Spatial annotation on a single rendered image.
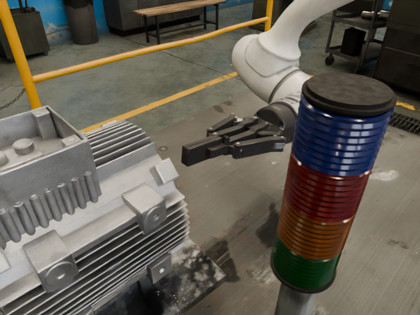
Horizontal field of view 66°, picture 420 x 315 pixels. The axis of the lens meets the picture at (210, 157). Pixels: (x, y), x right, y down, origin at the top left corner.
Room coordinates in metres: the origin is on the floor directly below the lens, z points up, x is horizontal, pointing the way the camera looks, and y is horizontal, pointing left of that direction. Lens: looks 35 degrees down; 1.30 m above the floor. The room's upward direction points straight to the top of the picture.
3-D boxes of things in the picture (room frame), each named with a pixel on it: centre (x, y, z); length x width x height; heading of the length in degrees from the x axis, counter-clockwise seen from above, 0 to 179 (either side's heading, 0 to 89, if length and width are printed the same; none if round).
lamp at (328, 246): (0.20, -0.09, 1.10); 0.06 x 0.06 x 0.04
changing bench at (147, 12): (4.93, 0.38, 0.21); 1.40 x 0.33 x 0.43; 133
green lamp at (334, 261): (0.20, -0.09, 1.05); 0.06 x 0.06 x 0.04
